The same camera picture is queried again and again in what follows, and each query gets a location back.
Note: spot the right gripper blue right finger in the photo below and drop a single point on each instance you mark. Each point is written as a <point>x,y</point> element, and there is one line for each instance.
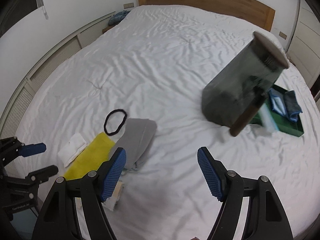
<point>212,171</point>

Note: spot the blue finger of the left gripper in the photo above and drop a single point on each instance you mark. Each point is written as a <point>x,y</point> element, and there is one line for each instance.
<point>32,149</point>
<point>42,175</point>

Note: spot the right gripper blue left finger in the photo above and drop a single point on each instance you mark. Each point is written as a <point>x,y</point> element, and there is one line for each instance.
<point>110,173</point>

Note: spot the yellow cleaning cloth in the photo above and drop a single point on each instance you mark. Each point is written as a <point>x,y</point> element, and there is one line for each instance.
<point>91,157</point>

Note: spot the black hair band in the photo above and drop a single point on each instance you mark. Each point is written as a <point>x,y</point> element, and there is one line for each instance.
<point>114,122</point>

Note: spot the grey cloth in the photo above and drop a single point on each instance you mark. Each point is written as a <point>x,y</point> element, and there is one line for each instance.
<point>136,141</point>

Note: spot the white mesh cloth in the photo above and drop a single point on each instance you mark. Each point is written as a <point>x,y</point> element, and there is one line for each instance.
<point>72,149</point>

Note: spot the blue grey microfiber towel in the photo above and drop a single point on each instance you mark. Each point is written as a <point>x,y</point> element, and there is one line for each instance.
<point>285,104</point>

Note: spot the beige packaged sponge pack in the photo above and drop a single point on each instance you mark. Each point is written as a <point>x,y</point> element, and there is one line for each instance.
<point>113,200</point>

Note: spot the clear zip bag blue strip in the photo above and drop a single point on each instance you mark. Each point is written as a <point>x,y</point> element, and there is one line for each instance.
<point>267,119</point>

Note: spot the green metal tray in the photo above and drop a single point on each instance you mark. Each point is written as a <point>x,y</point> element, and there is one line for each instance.
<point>284,125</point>

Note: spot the white radiator cover panels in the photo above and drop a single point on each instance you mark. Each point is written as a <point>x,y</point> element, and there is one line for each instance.
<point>26,90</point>

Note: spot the white bed duvet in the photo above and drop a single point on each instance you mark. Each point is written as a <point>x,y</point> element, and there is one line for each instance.
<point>154,65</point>

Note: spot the left wooden nightstand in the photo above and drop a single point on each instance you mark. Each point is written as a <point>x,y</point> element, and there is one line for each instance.
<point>108,28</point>

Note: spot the white wardrobe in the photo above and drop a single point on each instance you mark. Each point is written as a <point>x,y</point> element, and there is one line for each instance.
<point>304,47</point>

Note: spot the blue cloth on nightstand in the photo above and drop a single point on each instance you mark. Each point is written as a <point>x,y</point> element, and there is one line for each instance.
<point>118,17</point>

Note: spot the wooden headboard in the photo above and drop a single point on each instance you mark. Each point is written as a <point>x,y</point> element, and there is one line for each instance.
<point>252,11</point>

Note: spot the right wall switch plate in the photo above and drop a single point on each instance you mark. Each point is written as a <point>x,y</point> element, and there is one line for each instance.
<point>282,35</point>

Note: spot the wall switch plate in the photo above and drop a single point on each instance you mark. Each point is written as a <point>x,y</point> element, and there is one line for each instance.
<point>128,5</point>
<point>282,35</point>

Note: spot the left wall switch plate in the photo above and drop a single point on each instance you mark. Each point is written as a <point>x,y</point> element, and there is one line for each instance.
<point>128,5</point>

